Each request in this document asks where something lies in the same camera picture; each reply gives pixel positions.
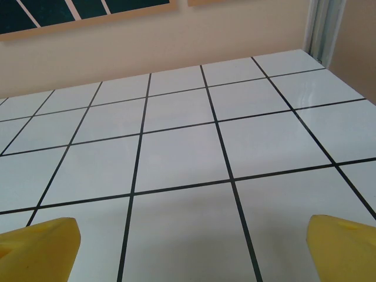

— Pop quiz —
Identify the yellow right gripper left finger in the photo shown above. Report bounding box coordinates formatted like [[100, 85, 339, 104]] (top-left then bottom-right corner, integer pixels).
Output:
[[0, 217, 82, 282]]

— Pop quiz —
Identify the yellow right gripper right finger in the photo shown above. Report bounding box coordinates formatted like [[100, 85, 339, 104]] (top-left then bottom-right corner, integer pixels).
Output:
[[305, 214, 376, 282]]

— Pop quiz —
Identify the aluminium corner post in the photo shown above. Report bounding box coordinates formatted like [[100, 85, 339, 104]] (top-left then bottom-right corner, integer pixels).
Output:
[[302, 0, 346, 67]]

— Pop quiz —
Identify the dark floral wall panel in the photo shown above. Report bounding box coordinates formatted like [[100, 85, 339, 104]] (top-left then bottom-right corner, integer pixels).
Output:
[[0, 0, 180, 42]]

